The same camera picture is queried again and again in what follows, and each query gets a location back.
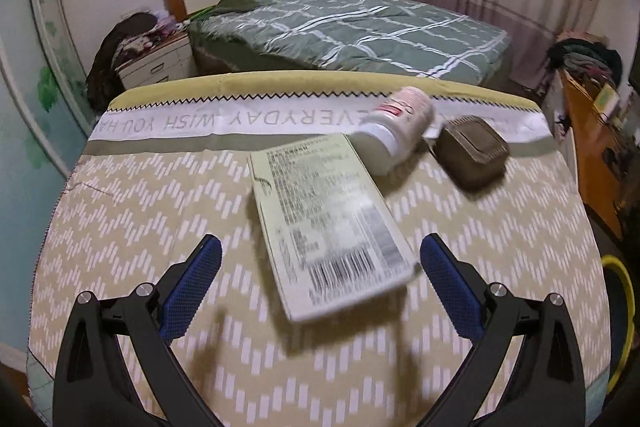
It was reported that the pale green carton box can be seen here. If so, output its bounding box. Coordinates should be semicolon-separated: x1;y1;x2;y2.
248;134;418;323

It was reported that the dark clothes pile on nightstand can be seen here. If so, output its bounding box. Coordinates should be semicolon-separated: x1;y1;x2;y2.
86;12;177;114

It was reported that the small picture frame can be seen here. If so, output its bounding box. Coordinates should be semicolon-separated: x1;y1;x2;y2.
592;83;620;121

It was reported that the wooden side desk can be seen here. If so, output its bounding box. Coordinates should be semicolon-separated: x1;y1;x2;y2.
556;70;639;243

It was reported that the small white pill bottle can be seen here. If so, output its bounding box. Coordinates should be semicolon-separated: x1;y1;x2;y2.
349;87;435;176

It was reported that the patterned beige green tablecloth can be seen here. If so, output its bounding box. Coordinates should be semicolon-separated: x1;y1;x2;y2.
27;72;611;426

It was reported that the small brown box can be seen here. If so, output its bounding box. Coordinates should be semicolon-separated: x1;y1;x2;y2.
432;116;510;192

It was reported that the yellow rimmed trash bin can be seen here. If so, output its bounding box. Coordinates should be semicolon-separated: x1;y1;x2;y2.
601;255;636;395

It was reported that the clothes pile on desk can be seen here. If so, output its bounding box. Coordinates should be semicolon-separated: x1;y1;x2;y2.
546;37;623;88

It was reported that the green checked duvet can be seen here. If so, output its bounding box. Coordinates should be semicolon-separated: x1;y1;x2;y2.
188;0;511;86

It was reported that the sliding glass wardrobe door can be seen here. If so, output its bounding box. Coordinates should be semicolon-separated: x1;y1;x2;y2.
1;0;94;369

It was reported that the wooden bed with headboard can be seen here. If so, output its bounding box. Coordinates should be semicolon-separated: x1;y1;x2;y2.
166;0;512;88

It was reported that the white nightstand with drawers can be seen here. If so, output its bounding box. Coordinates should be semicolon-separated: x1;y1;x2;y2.
116;31;198;90

